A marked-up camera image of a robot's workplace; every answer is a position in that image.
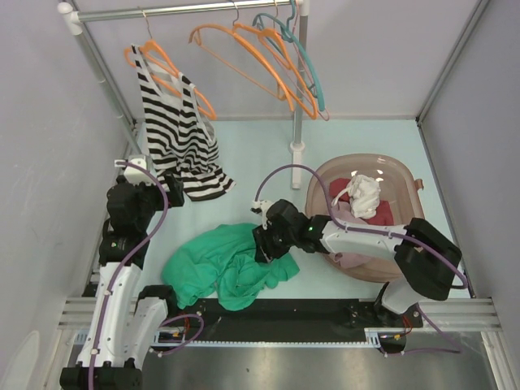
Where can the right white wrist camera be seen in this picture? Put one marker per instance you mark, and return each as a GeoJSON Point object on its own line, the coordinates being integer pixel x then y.
{"type": "Point", "coordinates": [261, 208]}

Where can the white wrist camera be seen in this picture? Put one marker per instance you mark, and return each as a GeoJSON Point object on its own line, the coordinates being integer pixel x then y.
{"type": "Point", "coordinates": [135, 169]}
{"type": "Point", "coordinates": [261, 208]}

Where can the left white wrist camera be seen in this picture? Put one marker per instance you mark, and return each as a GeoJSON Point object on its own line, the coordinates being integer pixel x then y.
{"type": "Point", "coordinates": [135, 169]}

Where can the pink thin hanger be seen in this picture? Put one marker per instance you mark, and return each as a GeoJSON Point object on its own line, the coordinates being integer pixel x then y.
{"type": "Point", "coordinates": [298, 22]}

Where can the teal hanger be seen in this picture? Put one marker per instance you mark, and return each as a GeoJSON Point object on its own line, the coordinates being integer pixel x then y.
{"type": "Point", "coordinates": [263, 21]}

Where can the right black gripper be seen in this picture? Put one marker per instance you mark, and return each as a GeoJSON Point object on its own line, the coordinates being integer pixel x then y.
{"type": "Point", "coordinates": [265, 251]}

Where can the white garment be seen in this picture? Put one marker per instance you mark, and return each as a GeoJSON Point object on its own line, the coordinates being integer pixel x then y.
{"type": "Point", "coordinates": [361, 192]}

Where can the red garment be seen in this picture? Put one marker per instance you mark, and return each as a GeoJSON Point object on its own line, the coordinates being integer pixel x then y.
{"type": "Point", "coordinates": [383, 216]}

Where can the black white striped tank top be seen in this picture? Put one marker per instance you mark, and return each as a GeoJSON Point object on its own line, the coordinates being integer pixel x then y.
{"type": "Point", "coordinates": [180, 138]}

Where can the green tank top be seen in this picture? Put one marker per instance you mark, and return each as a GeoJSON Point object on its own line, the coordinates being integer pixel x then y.
{"type": "Point", "coordinates": [222, 261]}

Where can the metal clothes rack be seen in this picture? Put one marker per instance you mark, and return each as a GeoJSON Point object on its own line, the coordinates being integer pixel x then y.
{"type": "Point", "coordinates": [76, 23]}

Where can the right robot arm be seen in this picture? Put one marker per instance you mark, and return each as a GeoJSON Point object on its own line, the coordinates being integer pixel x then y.
{"type": "Point", "coordinates": [428, 261]}

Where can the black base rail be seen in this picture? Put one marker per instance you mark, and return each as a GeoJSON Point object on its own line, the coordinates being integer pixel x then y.
{"type": "Point", "coordinates": [286, 321]}

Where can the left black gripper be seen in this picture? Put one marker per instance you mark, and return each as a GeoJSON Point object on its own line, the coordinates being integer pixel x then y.
{"type": "Point", "coordinates": [175, 197]}

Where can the brown plastic laundry basket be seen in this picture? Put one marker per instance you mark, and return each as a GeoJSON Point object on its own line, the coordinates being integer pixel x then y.
{"type": "Point", "coordinates": [398, 187]}

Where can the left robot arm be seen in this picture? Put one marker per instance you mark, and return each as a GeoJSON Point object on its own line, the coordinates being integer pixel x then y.
{"type": "Point", "coordinates": [124, 323]}

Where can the orange hanger with striped top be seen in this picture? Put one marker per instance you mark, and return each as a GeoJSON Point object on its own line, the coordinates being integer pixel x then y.
{"type": "Point", "coordinates": [153, 52]}

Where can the orange hanger front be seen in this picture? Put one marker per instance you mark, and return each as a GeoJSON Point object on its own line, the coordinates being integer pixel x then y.
{"type": "Point", "coordinates": [243, 57]}

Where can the pink mauve garment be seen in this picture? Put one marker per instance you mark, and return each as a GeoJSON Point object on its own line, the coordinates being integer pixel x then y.
{"type": "Point", "coordinates": [349, 260]}

